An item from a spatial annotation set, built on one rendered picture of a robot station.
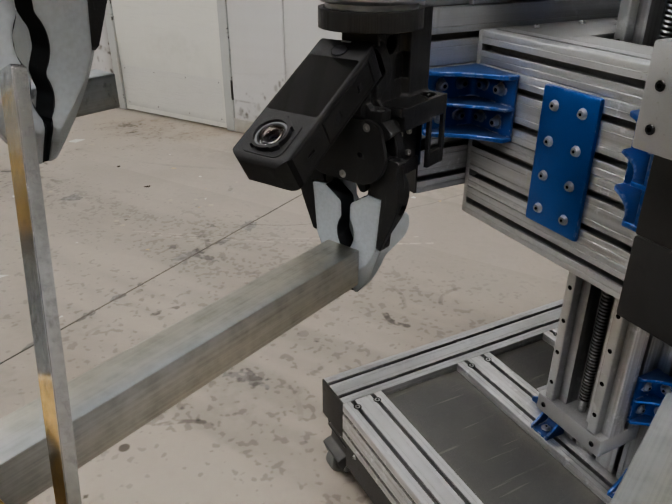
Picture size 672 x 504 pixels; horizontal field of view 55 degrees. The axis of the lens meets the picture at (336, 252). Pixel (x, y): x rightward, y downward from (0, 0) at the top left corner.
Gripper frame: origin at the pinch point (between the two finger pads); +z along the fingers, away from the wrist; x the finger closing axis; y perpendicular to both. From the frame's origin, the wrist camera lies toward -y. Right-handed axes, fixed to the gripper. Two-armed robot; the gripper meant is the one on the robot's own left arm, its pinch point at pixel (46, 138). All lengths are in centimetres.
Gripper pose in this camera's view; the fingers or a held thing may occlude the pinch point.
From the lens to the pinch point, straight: 32.9
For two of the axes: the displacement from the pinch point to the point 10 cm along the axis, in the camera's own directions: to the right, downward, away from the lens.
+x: -6.2, 3.6, -6.9
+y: -7.8, -2.9, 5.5
